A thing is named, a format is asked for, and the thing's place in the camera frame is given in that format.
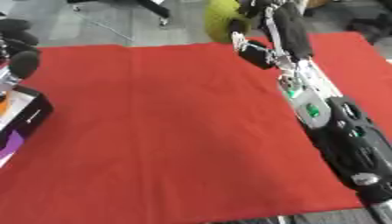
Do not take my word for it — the yellow-green soft toy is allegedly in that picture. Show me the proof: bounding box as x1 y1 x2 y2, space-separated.
202 0 255 45

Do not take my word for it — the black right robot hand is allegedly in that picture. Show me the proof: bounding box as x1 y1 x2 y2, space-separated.
227 0 316 71

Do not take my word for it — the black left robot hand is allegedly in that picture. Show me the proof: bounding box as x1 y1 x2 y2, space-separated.
0 18 43 81

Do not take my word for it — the black box with white inside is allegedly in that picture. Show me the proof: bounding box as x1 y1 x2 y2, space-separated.
0 84 55 168

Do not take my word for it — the orange object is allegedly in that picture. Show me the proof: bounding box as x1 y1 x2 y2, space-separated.
0 98 10 116

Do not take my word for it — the black bag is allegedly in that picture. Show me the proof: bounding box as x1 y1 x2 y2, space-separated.
344 0 392 46

